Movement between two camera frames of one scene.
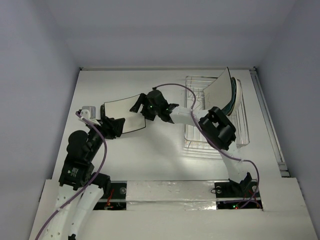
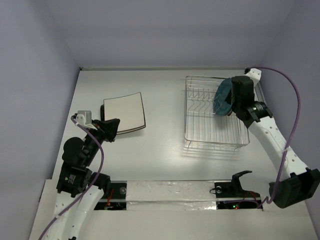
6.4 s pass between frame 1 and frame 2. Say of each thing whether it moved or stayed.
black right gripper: moved
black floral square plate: stayed
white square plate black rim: stayed
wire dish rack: stayed
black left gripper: stayed
